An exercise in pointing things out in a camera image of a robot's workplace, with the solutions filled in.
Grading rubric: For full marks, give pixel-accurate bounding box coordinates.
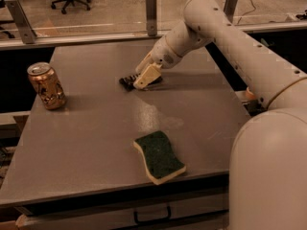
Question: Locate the black drawer handle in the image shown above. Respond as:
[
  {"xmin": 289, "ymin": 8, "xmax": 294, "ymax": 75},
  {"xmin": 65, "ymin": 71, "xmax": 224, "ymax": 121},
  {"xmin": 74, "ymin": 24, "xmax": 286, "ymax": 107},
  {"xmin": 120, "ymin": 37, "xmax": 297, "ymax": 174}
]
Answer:
[{"xmin": 133, "ymin": 206, "xmax": 172, "ymax": 225}]

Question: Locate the glass barrier panel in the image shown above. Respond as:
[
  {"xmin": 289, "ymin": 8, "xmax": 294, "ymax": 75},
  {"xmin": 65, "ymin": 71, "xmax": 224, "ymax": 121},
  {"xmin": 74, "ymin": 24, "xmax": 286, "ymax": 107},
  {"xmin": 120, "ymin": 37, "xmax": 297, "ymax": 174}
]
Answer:
[{"xmin": 0, "ymin": 0, "xmax": 307, "ymax": 43}]

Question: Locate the gold soda can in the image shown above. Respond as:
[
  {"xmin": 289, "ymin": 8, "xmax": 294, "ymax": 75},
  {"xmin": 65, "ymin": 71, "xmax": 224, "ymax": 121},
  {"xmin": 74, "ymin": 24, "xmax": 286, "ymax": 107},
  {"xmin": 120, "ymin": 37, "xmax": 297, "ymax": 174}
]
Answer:
[{"xmin": 27, "ymin": 62, "xmax": 66, "ymax": 110}]

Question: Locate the roll of tape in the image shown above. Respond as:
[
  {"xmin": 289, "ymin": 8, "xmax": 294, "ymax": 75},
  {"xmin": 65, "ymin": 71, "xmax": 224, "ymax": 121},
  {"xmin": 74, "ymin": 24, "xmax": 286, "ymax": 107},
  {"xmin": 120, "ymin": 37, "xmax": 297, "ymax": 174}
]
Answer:
[{"xmin": 246, "ymin": 88, "xmax": 256, "ymax": 101}]

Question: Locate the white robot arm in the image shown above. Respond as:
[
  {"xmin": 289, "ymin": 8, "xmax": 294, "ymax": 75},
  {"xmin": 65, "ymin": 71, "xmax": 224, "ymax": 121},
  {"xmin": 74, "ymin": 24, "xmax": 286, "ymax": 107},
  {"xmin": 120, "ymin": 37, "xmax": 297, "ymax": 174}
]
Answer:
[{"xmin": 134, "ymin": 0, "xmax": 307, "ymax": 230}]

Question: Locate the metal glass bracket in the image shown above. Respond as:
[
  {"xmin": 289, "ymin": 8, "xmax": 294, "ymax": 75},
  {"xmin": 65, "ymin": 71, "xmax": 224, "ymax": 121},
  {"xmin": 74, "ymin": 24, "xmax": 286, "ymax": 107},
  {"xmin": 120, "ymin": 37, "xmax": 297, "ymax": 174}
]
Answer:
[
  {"xmin": 224, "ymin": 0, "xmax": 238, "ymax": 22},
  {"xmin": 5, "ymin": 0, "xmax": 36, "ymax": 44},
  {"xmin": 146, "ymin": 0, "xmax": 157, "ymax": 36}
]

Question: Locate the left metal glass bracket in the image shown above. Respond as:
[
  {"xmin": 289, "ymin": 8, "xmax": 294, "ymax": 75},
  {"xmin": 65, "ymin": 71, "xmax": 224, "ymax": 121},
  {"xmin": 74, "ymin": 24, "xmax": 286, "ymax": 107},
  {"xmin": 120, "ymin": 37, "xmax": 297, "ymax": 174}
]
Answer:
[{"xmin": 5, "ymin": 0, "xmax": 36, "ymax": 44}]

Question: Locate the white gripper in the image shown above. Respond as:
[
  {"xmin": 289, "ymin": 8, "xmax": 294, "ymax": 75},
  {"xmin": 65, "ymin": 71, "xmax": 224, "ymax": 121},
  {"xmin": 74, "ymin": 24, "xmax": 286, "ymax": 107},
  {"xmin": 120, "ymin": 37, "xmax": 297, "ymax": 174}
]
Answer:
[{"xmin": 133, "ymin": 37, "xmax": 182, "ymax": 89}]

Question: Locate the right metal glass bracket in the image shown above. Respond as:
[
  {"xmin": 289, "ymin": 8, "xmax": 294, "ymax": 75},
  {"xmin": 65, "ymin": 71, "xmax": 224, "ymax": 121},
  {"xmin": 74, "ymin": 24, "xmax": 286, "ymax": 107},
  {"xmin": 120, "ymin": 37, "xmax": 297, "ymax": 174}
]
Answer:
[{"xmin": 224, "ymin": 0, "xmax": 238, "ymax": 22}]

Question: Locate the middle metal glass bracket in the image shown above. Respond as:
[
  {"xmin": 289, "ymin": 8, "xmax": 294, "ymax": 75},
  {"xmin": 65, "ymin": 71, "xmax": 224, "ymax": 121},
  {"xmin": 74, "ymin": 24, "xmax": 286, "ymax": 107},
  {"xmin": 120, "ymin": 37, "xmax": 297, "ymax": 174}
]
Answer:
[{"xmin": 146, "ymin": 0, "xmax": 157, "ymax": 36}]

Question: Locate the green and yellow sponge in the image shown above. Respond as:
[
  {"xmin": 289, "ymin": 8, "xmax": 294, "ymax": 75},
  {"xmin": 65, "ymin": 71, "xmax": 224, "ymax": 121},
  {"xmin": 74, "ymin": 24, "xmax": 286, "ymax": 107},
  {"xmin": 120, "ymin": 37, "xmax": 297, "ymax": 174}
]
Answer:
[{"xmin": 133, "ymin": 130, "xmax": 186, "ymax": 185}]

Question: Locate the grey drawer front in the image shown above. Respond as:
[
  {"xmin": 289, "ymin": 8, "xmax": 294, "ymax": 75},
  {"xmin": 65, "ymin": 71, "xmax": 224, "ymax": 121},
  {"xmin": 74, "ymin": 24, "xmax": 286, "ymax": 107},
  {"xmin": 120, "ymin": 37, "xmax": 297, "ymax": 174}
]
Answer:
[{"xmin": 15, "ymin": 193, "xmax": 228, "ymax": 230}]

